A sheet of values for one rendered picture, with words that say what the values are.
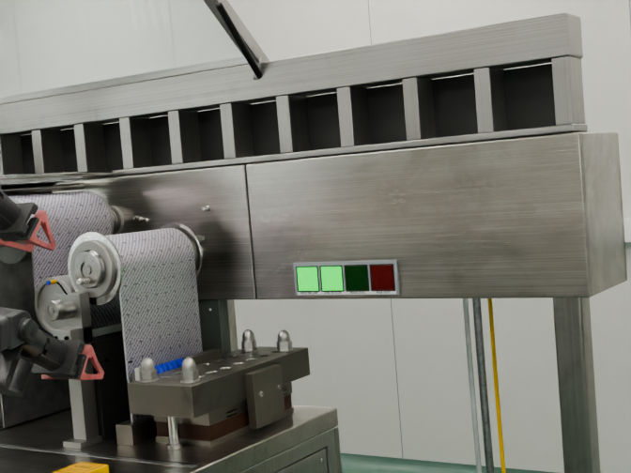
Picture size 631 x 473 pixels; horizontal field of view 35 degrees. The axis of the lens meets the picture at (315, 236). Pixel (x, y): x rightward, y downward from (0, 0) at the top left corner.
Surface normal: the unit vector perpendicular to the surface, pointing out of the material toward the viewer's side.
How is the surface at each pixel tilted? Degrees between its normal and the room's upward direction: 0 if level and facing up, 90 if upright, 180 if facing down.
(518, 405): 90
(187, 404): 90
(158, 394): 90
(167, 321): 90
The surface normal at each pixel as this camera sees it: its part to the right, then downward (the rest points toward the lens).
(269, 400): 0.84, -0.04
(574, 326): -0.54, 0.09
